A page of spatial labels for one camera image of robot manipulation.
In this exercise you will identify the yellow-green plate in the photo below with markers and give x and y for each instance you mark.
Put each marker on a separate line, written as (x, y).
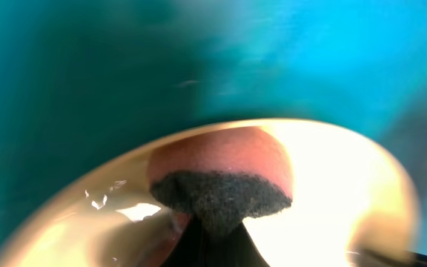
(353, 205)

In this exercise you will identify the teal plastic serving tray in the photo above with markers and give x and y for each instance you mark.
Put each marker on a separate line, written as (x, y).
(83, 81)

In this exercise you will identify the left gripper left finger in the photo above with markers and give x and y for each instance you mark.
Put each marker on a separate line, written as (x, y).
(192, 249)

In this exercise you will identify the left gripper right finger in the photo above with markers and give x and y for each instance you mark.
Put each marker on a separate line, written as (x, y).
(237, 250)

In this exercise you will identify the green scrubbing sponge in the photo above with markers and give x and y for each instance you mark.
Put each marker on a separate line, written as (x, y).
(222, 177)

